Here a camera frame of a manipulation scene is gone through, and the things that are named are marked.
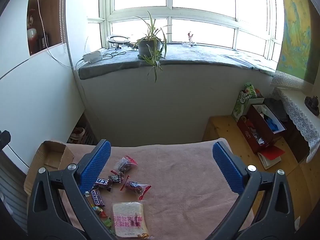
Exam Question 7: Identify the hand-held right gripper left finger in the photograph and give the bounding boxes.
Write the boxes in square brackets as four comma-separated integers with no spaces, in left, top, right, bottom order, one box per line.
[26,139,118,240]

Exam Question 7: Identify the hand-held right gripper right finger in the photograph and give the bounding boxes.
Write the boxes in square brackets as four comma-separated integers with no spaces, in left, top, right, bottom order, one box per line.
[204,141,297,240]

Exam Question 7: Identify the small brown chocolate bar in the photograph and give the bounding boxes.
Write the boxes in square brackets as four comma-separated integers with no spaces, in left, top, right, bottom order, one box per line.
[94,177,113,192]

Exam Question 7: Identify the black cartoon snack packet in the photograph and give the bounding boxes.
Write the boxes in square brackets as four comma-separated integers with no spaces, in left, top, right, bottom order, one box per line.
[108,170,130,184]

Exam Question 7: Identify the clear dried plum packet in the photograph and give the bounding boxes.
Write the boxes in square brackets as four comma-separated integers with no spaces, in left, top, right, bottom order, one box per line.
[120,181,152,200]
[114,156,138,173]

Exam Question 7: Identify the large brown chocolate bar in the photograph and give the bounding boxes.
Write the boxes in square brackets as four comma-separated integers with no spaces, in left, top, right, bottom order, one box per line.
[89,189,104,207]

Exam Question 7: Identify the colourful candy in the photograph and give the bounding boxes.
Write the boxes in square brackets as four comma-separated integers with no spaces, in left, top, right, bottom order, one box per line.
[90,204,107,218]

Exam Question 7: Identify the brown cardboard box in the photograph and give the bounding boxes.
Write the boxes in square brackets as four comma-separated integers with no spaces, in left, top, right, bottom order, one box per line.
[24,140,75,197]

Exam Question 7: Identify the green jelly cup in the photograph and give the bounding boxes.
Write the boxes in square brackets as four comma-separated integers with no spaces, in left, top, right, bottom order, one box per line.
[102,217,114,230]

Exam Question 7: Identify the packaged bread slice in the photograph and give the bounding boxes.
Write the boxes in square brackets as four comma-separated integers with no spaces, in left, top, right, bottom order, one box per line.
[111,201,150,239]

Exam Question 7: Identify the red cardboard box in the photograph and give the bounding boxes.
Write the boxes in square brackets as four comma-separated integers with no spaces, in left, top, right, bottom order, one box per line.
[237,104,287,154]

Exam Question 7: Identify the red booklet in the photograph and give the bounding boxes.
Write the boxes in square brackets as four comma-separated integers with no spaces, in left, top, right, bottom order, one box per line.
[257,145,285,170]

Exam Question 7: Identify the white cabinet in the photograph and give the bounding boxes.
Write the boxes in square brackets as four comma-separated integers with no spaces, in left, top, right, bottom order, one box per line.
[0,0,85,178]

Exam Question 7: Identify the green paper box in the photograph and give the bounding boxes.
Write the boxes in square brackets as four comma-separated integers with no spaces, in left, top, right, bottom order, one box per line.
[231,90,265,122]

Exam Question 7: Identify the green snack bag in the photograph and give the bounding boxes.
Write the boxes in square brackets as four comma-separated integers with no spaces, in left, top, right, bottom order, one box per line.
[244,81,260,99]

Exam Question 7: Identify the white lace cloth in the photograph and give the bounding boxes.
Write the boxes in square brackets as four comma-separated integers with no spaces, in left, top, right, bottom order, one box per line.
[271,86,320,163]

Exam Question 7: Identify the red vase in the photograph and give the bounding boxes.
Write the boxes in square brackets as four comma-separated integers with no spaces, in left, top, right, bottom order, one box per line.
[27,9,38,55]

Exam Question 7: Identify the dark teapot ornament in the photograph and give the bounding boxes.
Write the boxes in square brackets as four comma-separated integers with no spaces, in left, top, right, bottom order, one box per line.
[304,95,320,117]

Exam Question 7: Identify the white power adapter box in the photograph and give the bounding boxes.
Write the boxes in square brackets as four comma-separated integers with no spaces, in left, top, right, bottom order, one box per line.
[82,51,103,63]

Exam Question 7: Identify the grey windowsill cover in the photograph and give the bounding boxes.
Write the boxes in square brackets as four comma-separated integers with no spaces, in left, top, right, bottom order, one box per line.
[78,44,279,80]

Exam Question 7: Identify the potted spider plant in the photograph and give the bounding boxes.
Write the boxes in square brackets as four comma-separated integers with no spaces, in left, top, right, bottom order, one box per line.
[132,10,173,83]

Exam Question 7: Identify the wooden shelf niche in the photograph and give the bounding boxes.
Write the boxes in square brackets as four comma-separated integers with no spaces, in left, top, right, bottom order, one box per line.
[27,0,63,57]

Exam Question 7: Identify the small animal figurine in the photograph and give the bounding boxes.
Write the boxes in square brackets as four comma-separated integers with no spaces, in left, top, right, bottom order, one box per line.
[182,31,198,48]

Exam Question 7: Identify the white cable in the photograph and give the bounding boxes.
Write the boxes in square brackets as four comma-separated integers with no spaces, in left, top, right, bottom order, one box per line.
[34,0,84,68]

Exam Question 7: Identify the black cable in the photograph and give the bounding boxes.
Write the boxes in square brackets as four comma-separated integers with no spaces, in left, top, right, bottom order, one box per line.
[101,45,140,60]

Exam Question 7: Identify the ring light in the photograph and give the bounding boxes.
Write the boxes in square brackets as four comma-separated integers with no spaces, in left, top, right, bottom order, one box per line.
[106,34,140,50]

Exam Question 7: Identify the beaded blind cord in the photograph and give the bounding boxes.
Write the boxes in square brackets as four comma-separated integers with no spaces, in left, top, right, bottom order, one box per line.
[59,0,68,54]

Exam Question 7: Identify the landscape wall scroll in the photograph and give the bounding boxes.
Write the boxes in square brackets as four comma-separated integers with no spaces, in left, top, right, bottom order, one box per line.
[271,0,320,85]

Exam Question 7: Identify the white window frame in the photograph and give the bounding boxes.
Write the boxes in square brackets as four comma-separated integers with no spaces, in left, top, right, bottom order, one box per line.
[87,0,283,63]

